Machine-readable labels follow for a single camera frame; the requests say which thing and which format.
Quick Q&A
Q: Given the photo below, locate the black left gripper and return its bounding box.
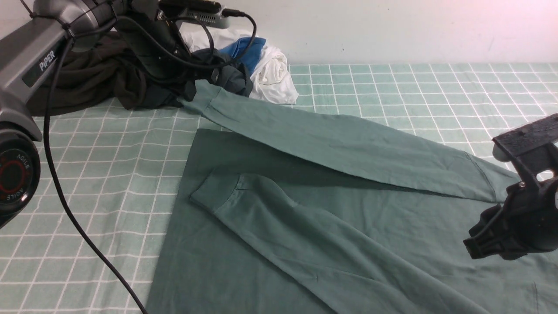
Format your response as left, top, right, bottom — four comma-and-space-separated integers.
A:
116, 0, 197, 95

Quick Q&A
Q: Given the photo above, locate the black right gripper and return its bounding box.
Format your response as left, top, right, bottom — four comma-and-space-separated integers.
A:
463, 115, 558, 260

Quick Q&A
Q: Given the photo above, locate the green long-sleeve top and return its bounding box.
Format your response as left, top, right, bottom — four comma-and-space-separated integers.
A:
146, 80, 557, 314

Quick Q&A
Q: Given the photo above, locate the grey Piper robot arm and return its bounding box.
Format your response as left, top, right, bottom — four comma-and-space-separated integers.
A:
1, 0, 557, 262

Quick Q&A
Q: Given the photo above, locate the dark teal crumpled garment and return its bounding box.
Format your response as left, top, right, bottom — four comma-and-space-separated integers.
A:
136, 61, 253, 109

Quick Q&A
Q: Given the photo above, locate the blue crumpled garment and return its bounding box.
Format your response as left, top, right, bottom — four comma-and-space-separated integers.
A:
219, 37, 267, 75

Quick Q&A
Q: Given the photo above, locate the dark olive crumpled garment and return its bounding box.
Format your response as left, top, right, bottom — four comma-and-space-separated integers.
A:
50, 31, 150, 116

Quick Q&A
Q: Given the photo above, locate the white crumpled garment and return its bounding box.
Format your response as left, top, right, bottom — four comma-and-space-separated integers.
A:
181, 27, 299, 106

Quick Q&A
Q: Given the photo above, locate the green checked table cloth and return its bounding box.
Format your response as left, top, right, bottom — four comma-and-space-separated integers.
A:
0, 64, 558, 314

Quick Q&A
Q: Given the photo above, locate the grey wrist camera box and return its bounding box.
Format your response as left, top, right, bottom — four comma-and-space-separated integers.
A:
159, 0, 231, 29

